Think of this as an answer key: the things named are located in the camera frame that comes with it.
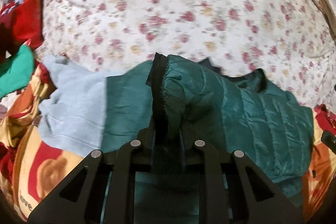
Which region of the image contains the white floral quilt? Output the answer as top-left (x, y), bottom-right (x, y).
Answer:
top-left (37, 0), bottom-right (335, 110)

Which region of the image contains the red garment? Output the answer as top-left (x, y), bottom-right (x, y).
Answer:
top-left (1, 0), bottom-right (44, 61)

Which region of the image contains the orange patterned blanket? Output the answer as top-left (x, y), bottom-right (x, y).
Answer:
top-left (1, 64), bottom-right (82, 221)

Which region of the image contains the bright green garment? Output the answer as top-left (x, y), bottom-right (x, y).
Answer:
top-left (0, 44), bottom-right (34, 98)

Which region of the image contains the dark green quilted puffer jacket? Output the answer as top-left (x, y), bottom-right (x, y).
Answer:
top-left (102, 54), bottom-right (313, 223)

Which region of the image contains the light grey sweatshirt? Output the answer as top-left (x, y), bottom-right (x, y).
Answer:
top-left (37, 54), bottom-right (124, 158)

